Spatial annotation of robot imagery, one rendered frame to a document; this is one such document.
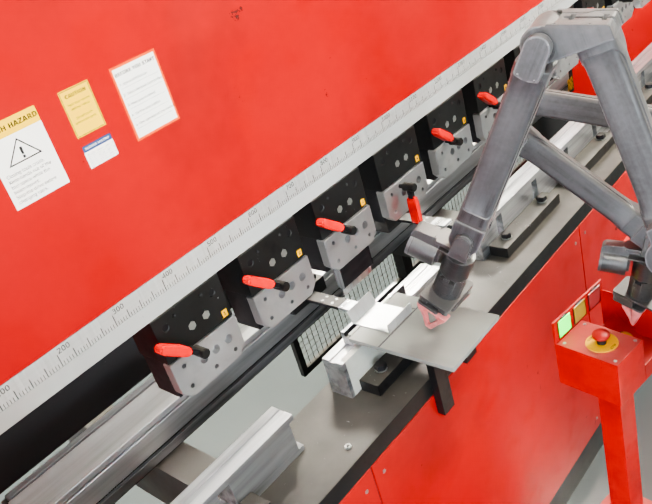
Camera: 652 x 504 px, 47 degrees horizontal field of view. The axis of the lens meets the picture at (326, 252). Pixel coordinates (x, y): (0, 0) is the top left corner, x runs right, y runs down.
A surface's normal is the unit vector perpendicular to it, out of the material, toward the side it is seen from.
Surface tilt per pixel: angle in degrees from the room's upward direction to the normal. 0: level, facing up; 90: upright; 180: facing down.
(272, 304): 90
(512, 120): 92
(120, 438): 0
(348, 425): 0
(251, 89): 90
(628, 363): 90
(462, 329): 0
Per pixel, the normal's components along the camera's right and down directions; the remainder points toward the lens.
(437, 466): 0.73, 0.15
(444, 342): -0.26, -0.84
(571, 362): -0.73, 0.49
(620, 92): -0.42, 0.52
